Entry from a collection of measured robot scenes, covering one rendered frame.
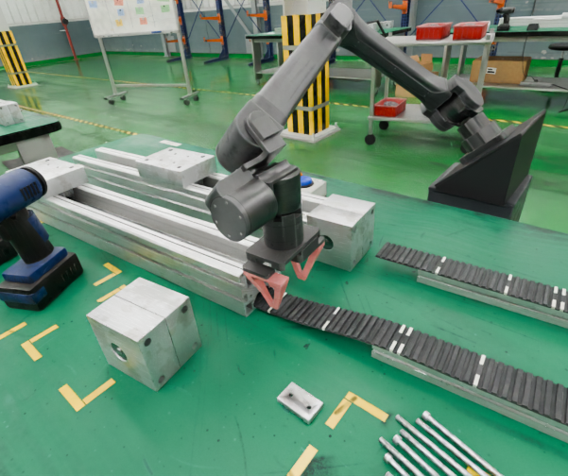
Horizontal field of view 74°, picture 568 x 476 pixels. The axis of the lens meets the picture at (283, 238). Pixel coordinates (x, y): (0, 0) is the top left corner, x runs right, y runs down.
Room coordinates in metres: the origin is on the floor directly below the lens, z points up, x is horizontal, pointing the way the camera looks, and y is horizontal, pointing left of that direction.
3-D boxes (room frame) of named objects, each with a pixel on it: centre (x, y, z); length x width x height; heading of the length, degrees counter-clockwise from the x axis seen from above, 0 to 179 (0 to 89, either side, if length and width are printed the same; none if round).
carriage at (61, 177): (0.88, 0.56, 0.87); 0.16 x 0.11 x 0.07; 53
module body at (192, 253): (0.73, 0.36, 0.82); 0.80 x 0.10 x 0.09; 53
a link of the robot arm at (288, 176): (0.45, 0.00, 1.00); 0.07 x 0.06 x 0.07; 141
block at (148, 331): (0.40, 0.19, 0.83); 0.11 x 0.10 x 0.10; 147
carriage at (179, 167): (0.88, 0.24, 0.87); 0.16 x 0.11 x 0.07; 53
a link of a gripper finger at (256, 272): (0.44, 0.01, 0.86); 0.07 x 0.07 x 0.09; 53
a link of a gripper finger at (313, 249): (0.48, -0.02, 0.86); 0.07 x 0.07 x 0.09; 53
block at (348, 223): (0.62, -0.12, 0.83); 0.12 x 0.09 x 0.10; 143
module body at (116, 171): (0.88, 0.24, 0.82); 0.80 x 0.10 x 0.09; 53
